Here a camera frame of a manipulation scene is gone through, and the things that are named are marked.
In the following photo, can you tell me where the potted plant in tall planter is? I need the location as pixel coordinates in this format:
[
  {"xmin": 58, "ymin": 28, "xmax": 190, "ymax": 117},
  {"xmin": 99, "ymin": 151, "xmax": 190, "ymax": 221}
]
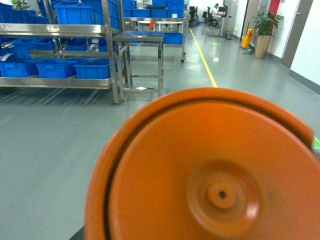
[{"xmin": 253, "ymin": 12, "xmax": 284, "ymax": 59}]

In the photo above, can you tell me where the orange plastic cap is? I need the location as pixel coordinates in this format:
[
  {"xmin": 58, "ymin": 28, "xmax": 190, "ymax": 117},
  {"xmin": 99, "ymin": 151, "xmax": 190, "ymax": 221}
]
[{"xmin": 84, "ymin": 87, "xmax": 320, "ymax": 240}]

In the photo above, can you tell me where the blue bin lower left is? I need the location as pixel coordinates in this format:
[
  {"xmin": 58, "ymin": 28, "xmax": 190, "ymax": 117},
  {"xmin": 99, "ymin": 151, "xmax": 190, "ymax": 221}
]
[{"xmin": 0, "ymin": 59, "xmax": 43, "ymax": 78}]

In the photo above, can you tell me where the far steel rack on casters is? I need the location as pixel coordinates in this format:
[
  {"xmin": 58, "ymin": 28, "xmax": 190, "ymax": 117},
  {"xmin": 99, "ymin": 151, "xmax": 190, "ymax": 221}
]
[{"xmin": 122, "ymin": 0, "xmax": 190, "ymax": 63}]

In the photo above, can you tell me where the stainless steel flow rack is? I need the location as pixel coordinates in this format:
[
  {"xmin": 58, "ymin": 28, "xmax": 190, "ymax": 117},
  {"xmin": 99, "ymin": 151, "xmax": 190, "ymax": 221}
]
[{"xmin": 0, "ymin": 0, "xmax": 124, "ymax": 104}]

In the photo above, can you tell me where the blue bin lower middle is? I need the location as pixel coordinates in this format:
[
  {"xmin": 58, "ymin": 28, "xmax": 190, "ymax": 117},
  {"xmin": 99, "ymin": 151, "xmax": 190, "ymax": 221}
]
[{"xmin": 36, "ymin": 58, "xmax": 84, "ymax": 79}]

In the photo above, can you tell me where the yellow mop bucket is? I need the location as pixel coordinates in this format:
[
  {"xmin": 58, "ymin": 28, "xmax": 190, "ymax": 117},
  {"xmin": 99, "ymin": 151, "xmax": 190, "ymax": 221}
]
[{"xmin": 241, "ymin": 28, "xmax": 254, "ymax": 49}]

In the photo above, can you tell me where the seated person in white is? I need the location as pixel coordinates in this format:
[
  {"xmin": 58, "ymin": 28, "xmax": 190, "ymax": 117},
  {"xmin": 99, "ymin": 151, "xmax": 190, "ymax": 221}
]
[{"xmin": 212, "ymin": 3, "xmax": 221, "ymax": 26}]

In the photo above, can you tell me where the grey trash bin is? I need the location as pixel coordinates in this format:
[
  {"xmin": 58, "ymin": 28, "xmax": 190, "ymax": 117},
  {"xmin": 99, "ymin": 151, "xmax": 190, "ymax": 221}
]
[{"xmin": 225, "ymin": 31, "xmax": 233, "ymax": 40}]

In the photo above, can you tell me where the stainless steel side table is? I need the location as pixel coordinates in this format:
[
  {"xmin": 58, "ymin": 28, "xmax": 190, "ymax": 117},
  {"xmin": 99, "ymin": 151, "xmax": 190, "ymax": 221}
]
[{"xmin": 113, "ymin": 30, "xmax": 164, "ymax": 97}]

